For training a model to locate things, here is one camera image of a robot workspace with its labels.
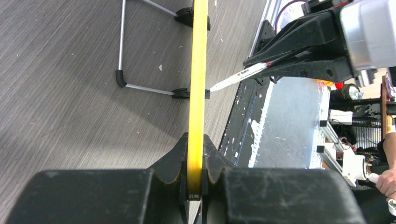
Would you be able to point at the black whiteboard stand clip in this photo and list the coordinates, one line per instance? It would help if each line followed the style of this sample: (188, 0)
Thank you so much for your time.
(185, 16)

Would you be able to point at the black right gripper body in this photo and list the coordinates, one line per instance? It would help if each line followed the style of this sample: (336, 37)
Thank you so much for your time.
(369, 30)

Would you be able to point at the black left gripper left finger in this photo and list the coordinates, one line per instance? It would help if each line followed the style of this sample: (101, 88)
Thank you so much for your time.
(155, 195)

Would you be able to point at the white blue whiteboard marker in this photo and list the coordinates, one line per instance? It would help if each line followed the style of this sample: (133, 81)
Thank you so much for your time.
(239, 76)

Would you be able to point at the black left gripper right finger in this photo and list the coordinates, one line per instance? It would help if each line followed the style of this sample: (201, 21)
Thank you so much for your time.
(304, 196)

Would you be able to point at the bystander bare hand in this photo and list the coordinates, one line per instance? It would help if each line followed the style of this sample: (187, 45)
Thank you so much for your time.
(387, 184)

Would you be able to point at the aluminium frame rail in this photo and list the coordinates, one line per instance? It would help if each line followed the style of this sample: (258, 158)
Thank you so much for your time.
(326, 143)

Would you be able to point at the bystander forearm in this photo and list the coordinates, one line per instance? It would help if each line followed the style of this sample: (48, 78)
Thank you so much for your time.
(389, 146)

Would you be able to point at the yellow framed whiteboard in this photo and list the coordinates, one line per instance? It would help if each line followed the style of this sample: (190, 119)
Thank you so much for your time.
(197, 100)

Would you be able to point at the silver wire whiteboard stand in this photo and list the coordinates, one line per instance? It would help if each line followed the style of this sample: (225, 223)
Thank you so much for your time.
(154, 54)

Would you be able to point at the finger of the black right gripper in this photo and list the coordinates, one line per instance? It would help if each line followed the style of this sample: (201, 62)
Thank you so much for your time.
(307, 31)
(329, 68)

